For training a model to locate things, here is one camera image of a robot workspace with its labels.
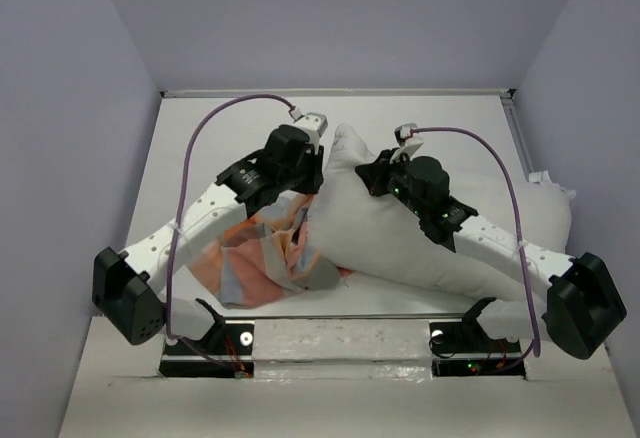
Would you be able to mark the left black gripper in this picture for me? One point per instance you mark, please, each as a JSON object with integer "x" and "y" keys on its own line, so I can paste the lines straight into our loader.
{"x": 315, "y": 175}

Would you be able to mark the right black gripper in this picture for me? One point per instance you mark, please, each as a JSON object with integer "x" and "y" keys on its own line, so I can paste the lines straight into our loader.
{"x": 375, "y": 174}

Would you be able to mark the white pillow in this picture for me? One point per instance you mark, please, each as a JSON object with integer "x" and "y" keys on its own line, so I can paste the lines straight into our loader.
{"x": 382, "y": 238}

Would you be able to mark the orange blue checked pillowcase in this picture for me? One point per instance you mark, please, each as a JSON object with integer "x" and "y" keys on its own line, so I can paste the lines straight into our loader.
{"x": 266, "y": 258}

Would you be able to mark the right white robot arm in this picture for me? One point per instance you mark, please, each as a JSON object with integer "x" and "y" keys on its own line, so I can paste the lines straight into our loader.
{"x": 570, "y": 301}

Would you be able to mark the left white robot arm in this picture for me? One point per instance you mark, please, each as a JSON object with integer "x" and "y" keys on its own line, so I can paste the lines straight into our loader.
{"x": 133, "y": 287}

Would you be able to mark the white pillow label tag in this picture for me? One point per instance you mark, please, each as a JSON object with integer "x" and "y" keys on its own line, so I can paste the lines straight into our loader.
{"x": 540, "y": 177}

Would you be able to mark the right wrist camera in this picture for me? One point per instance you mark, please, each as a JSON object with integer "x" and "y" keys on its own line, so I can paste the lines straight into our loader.
{"x": 408, "y": 140}

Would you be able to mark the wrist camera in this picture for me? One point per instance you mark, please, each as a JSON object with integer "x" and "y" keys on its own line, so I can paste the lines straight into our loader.
{"x": 408, "y": 140}
{"x": 313, "y": 124}

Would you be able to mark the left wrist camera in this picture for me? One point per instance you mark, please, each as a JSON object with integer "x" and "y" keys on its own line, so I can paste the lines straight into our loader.
{"x": 313, "y": 124}

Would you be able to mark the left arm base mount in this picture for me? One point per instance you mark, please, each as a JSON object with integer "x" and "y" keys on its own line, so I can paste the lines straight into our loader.
{"x": 224, "y": 352}

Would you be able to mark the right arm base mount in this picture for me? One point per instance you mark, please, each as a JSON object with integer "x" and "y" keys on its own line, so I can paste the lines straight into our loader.
{"x": 461, "y": 349}

